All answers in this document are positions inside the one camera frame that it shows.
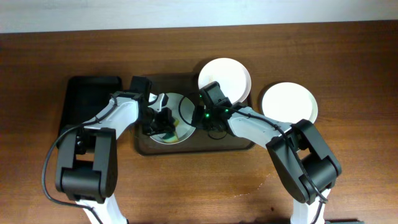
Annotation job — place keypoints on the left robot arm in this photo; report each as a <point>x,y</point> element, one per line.
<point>87,162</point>

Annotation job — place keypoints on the green yellow sponge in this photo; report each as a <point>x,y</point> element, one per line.
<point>170,138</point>

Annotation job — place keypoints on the white plate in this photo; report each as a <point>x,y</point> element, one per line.
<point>289,102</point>
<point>233,77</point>

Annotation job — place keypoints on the white plate top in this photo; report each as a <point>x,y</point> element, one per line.
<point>233,77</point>

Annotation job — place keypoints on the small black tray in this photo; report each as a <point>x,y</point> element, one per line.
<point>85,97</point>

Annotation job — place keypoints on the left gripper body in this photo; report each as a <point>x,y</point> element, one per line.
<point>166,121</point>

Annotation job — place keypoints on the large brown serving tray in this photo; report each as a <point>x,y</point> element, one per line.
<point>200,141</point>

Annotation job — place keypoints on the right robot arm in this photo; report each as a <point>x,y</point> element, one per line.
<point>306,166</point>

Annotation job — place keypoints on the pale blue plate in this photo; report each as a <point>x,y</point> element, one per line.
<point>179,114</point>

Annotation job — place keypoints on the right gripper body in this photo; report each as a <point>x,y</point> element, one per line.
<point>199,116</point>

